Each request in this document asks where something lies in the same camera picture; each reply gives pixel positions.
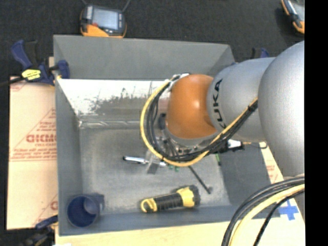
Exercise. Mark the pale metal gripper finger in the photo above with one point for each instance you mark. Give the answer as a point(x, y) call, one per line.
point(151, 154)
point(153, 168)

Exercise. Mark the silver metal pen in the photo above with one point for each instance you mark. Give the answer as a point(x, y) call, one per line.
point(134, 160)

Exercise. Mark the yellow and black flashlight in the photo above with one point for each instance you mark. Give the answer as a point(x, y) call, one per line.
point(169, 201)

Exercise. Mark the blue plastic cup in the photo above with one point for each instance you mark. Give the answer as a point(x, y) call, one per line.
point(82, 211)

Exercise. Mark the grey metal bin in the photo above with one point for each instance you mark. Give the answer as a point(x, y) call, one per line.
point(123, 60)

